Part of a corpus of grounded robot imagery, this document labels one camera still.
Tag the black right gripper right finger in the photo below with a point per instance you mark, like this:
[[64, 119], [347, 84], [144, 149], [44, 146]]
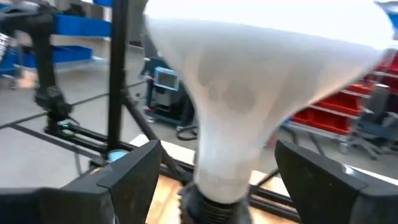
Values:
[[342, 205]]

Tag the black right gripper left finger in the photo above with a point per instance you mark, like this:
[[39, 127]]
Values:
[[77, 205]]

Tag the white lightbulb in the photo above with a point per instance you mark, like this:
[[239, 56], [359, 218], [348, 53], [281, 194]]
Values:
[[264, 77]]

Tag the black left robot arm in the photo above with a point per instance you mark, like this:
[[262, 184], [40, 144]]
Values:
[[43, 56]]

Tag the small blue round cap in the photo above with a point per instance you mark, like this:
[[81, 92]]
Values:
[[117, 154]]

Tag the dark office chair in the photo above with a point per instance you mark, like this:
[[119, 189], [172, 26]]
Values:
[[373, 130]]

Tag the red bin shelf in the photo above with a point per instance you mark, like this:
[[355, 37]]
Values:
[[329, 118]]

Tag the cart with blue screen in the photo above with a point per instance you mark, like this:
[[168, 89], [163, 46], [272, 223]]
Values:
[[166, 81]]

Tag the blue bin shelf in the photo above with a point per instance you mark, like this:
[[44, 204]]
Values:
[[81, 26]]

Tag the black aluminium table frame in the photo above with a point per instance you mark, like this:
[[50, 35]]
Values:
[[116, 77]]

